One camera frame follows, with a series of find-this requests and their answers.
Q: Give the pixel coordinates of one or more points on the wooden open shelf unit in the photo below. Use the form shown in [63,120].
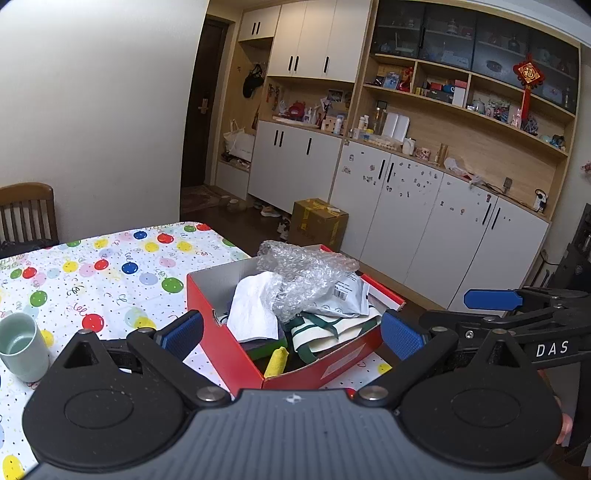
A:
[461,129]

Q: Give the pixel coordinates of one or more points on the yellow sponge cloth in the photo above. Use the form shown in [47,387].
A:
[277,362]

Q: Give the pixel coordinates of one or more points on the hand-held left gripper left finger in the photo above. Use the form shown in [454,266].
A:
[184,330]

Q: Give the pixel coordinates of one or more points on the white tote bag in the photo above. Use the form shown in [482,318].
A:
[239,143]

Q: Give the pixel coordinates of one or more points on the black tripod stand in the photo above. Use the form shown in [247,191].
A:
[577,263]

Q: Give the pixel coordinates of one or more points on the white wall cabinet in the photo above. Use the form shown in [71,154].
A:
[314,41]

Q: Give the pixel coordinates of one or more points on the white tissue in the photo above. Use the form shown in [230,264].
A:
[254,309]

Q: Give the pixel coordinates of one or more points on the dark wooden door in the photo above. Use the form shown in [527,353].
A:
[203,101]

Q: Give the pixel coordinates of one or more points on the wooden chair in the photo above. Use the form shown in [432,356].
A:
[27,194]

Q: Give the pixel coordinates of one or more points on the white sneaker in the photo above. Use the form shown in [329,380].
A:
[271,211]

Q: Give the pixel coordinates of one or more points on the balloon printed tablecloth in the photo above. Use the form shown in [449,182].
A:
[115,286]

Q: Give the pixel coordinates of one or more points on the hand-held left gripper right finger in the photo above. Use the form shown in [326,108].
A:
[401,334]

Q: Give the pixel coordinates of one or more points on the white base cabinet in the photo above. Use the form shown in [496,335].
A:
[415,221]

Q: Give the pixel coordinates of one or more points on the white boxes pair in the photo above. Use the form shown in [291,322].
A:
[396,125]

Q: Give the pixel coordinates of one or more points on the clear plastic bag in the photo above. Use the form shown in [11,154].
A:
[300,277]

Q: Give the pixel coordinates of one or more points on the black hanging bag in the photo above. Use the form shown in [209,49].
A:
[253,83]

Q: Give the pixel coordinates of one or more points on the glass door cabinet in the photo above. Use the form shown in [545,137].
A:
[461,37]

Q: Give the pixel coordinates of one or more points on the pale green ceramic cup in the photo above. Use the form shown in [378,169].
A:
[25,360]

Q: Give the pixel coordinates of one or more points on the white christmas printed bag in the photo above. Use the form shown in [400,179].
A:
[318,332]

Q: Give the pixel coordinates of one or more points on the red cardboard box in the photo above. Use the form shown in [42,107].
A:
[221,341]

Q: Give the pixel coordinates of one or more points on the red chinese knot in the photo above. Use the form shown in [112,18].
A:
[527,74]

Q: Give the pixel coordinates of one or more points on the white power strip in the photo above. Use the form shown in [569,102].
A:
[540,199]

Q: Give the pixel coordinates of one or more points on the brown cardboard box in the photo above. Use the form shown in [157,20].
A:
[318,226]

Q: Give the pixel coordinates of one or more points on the grey plastic packet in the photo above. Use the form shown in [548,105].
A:
[341,295]

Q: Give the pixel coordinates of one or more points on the person's right hand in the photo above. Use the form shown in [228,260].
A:
[567,429]

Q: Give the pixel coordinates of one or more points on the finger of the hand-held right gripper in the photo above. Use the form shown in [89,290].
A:
[461,323]
[491,300]

